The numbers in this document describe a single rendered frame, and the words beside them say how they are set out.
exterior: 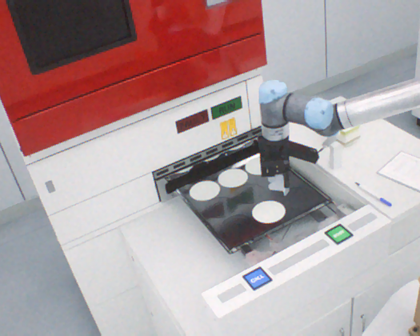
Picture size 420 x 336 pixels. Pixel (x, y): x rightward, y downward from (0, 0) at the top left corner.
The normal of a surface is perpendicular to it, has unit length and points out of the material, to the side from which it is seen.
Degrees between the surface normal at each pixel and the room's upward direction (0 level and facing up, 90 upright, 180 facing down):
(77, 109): 90
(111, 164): 90
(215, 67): 90
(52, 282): 0
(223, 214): 0
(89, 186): 90
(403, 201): 0
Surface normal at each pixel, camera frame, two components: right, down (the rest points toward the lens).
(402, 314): -0.13, -0.81
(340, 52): 0.48, 0.46
